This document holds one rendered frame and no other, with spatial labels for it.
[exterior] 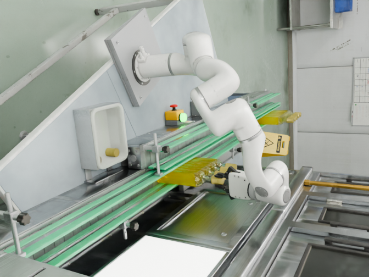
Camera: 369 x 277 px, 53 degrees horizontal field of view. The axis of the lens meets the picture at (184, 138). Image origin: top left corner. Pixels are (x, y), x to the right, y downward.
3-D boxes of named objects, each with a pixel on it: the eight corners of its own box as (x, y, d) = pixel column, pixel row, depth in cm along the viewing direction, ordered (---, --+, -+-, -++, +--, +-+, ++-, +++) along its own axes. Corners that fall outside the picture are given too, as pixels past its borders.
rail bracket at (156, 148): (141, 175, 149) (168, 177, 143) (137, 133, 145) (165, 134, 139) (146, 172, 151) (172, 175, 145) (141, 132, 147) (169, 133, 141)
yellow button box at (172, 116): (165, 125, 187) (178, 125, 184) (163, 110, 186) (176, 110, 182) (172, 122, 193) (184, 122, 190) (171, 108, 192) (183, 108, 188)
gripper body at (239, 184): (262, 198, 139) (237, 192, 147) (261, 172, 137) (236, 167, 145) (251, 205, 134) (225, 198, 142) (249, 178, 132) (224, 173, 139)
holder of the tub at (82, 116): (83, 182, 139) (99, 184, 135) (72, 109, 133) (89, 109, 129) (112, 169, 154) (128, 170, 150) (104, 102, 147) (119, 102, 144)
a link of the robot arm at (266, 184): (246, 129, 128) (274, 178, 133) (225, 150, 121) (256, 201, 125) (266, 125, 121) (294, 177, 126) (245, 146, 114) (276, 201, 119)
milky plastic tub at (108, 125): (81, 169, 138) (99, 171, 133) (73, 109, 133) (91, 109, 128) (112, 156, 152) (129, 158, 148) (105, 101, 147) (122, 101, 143)
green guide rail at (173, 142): (146, 151, 151) (163, 152, 147) (146, 148, 150) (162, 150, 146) (270, 94, 298) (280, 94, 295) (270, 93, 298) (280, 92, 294)
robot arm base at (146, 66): (127, 56, 154) (160, 52, 147) (140, 41, 162) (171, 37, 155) (141, 87, 163) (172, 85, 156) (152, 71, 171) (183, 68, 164)
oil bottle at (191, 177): (156, 182, 159) (201, 188, 149) (155, 170, 158) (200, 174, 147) (163, 178, 164) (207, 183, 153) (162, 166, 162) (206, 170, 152)
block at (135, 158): (127, 169, 152) (141, 170, 148) (124, 146, 149) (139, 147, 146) (132, 166, 155) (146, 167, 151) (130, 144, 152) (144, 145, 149)
